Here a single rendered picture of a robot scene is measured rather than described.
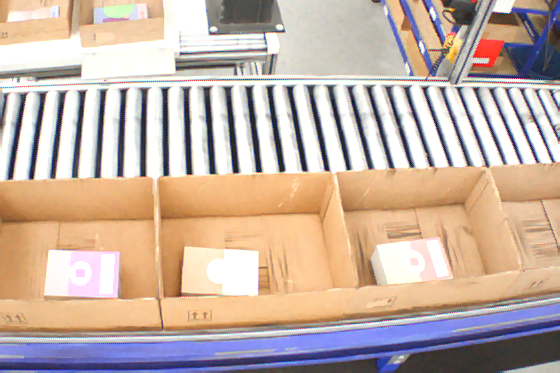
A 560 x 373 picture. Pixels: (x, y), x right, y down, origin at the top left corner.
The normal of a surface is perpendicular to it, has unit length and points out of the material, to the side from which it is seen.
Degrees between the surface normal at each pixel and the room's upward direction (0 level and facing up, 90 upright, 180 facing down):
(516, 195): 89
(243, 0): 90
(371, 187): 90
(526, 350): 0
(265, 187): 90
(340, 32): 0
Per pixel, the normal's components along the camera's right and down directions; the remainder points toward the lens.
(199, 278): 0.11, -0.60
